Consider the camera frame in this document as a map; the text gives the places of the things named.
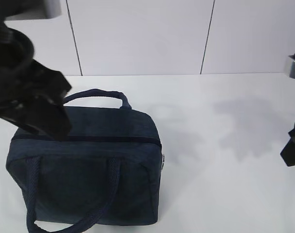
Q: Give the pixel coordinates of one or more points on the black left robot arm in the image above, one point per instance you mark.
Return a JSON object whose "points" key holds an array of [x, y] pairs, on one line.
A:
{"points": [[16, 49]]}

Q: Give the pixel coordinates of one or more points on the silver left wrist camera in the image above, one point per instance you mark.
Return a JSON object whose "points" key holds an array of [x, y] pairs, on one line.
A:
{"points": [[37, 9]]}

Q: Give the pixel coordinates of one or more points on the dark navy lunch bag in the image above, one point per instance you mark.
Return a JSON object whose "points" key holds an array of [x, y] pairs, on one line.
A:
{"points": [[107, 171]]}

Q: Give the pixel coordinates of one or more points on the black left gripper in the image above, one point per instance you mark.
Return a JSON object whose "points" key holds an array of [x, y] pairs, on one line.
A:
{"points": [[34, 99]]}

